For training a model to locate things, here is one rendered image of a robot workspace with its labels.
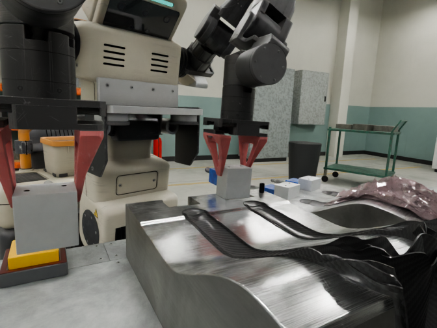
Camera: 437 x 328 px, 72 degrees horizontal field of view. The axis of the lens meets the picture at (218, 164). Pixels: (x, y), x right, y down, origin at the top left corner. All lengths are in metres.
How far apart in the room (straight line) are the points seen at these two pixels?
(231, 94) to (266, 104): 5.83
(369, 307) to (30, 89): 0.29
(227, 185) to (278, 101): 6.01
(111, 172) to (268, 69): 0.48
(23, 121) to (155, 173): 0.59
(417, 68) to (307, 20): 2.84
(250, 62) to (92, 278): 0.37
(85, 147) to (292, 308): 0.21
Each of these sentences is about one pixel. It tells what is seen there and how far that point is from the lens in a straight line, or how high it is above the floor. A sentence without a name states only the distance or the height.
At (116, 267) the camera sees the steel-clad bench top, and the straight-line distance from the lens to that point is 0.50.
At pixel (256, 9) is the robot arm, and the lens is 0.55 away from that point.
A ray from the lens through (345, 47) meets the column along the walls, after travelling 8.17.
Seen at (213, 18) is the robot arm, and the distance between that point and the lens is 0.86.
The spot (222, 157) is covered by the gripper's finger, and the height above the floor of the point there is 0.96.
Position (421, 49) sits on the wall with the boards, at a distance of 8.79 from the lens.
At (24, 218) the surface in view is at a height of 0.94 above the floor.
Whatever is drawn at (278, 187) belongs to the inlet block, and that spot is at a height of 0.88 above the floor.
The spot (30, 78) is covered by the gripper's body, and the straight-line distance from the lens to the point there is 0.29.
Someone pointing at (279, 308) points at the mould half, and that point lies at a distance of 0.19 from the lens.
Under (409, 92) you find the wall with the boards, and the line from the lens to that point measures 8.75.
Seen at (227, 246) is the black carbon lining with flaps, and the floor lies 0.88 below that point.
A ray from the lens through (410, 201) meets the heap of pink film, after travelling 0.59.
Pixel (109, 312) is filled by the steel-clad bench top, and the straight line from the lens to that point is 0.42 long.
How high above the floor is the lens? 1.04
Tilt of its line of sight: 10 degrees down
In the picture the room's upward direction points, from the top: 2 degrees clockwise
